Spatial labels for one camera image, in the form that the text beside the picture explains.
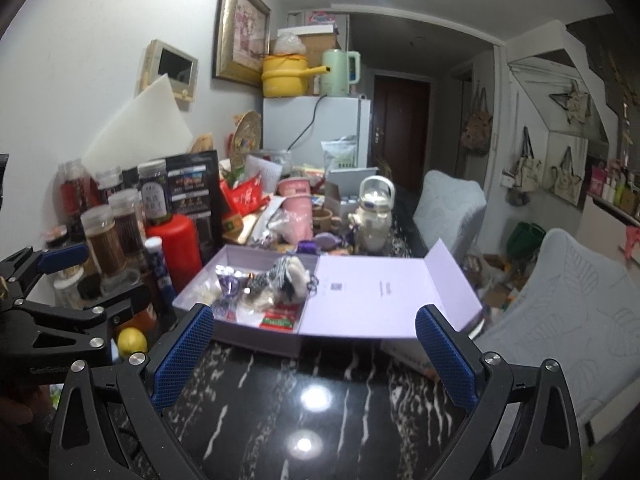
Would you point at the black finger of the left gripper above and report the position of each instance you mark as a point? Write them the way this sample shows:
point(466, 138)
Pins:
point(112, 310)

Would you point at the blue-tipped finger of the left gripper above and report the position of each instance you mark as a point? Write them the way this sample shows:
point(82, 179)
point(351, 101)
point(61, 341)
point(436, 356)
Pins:
point(59, 259)

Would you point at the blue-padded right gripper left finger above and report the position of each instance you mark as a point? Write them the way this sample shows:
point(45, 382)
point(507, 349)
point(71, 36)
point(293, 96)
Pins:
point(110, 420)

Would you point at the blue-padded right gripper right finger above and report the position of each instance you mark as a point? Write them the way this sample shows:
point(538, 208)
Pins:
point(519, 420)

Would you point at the checkered lace cloth with socks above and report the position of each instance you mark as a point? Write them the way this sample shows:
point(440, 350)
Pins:
point(288, 281)

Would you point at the person's left hand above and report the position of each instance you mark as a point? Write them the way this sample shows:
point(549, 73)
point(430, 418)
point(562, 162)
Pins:
point(30, 417)

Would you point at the orange liquid jar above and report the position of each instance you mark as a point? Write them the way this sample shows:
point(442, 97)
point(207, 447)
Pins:
point(147, 320)

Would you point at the yellow lemon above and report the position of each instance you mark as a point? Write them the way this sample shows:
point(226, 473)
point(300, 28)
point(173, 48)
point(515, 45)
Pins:
point(130, 340)

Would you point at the brown spice jar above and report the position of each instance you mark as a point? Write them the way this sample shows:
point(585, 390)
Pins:
point(101, 234)

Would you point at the blue white tube bottle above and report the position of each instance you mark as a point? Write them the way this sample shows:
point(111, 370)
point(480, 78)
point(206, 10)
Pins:
point(155, 257)

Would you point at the red contents jar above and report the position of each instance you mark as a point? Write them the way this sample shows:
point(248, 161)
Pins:
point(78, 190)

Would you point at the red plastic canister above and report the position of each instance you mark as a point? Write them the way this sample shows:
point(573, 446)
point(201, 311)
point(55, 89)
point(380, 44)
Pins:
point(180, 247)

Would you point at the purple silver foil packet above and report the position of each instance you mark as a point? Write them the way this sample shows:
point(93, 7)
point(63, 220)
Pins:
point(231, 282)

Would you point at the dark lidded jar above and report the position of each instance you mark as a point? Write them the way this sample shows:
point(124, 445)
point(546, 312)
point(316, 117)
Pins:
point(153, 182)

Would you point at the lavender open gift box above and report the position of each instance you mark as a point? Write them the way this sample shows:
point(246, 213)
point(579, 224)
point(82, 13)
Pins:
point(360, 297)

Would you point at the black printed pouch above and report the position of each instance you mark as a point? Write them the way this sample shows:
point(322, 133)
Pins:
point(194, 192)

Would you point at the red foil snack bag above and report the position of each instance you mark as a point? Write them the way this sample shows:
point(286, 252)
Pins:
point(246, 198)

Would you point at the grey quilted chair near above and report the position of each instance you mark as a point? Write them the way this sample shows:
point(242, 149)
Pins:
point(580, 309)

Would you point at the grey quilted chair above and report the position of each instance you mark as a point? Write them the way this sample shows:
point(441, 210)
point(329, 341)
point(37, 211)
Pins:
point(451, 210)
point(580, 309)

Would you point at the red snack packet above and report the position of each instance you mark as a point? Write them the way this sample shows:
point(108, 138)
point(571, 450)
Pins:
point(283, 320)

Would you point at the white foam board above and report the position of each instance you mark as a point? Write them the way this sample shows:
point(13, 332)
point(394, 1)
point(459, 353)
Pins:
point(149, 127)

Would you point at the white blue medicine box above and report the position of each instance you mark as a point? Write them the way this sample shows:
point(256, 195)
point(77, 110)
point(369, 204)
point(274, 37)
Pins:
point(400, 343)

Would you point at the pink stacked cups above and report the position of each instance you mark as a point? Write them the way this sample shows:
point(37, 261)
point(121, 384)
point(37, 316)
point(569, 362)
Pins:
point(297, 204)

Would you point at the woven round trivet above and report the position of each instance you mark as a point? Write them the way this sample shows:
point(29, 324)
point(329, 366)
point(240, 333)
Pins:
point(246, 138)

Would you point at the brown mug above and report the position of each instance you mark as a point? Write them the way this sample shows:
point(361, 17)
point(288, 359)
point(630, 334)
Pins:
point(324, 221)

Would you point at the white mini fridge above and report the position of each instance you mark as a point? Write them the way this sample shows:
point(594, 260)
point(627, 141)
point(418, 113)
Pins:
point(299, 126)

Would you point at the cream electric kettle jug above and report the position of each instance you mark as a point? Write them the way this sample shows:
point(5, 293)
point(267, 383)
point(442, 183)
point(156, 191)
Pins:
point(373, 218)

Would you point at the grey quilted chair far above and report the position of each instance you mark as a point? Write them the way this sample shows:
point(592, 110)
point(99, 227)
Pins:
point(451, 210)

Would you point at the yellow pot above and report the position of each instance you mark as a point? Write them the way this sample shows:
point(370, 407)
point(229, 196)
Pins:
point(288, 75)

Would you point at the green electric kettle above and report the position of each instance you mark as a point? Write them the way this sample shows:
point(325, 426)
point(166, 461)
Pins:
point(344, 70)

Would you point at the gold framed picture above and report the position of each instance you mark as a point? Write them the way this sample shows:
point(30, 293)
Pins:
point(242, 36)

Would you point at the wall intercom panel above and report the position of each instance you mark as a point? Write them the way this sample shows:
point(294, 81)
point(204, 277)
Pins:
point(181, 69)

